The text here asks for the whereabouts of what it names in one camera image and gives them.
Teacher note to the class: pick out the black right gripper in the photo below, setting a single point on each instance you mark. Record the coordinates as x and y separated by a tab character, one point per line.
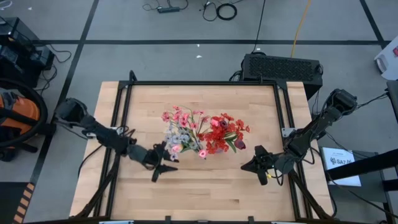
270	163

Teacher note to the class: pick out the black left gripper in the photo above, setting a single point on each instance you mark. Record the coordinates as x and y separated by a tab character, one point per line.
152	157

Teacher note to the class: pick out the white artificial flower bunch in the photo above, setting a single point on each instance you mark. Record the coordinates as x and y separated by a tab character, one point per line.
177	138

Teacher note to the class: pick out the pink artificial flower bunch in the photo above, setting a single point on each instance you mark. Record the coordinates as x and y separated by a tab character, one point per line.
183	119

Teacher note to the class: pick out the red artificial flower bunch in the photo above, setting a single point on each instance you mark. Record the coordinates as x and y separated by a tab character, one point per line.
217	137

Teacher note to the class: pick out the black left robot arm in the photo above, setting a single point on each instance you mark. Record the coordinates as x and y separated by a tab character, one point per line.
102	135

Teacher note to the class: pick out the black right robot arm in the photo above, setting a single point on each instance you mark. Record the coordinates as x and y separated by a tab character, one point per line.
311	133

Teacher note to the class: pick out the white printed manual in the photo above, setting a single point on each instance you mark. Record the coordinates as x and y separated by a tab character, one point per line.
342	171

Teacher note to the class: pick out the black perforated computer case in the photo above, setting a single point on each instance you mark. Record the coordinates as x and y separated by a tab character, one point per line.
280	68

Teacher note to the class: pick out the black metal cart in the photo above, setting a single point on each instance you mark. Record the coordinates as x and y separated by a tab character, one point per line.
357	165

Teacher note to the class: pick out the orange vacuum cleaner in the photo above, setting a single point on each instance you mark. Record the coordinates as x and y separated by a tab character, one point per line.
46	110

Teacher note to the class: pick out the black power strip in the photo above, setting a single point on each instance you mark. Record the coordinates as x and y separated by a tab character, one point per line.
168	9

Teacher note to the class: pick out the orange shop vacuum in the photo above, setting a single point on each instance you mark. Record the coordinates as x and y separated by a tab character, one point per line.
21	109

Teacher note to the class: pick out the black hazard-striped floor mat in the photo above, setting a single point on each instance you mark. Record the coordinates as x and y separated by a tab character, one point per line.
12	202

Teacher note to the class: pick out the small black equipment box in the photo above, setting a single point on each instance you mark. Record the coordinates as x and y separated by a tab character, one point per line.
43	59

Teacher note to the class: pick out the large black equipment box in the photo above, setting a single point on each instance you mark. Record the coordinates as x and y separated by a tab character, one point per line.
15	34

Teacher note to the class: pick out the black metal table frame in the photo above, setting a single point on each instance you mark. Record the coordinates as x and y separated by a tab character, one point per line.
199	83

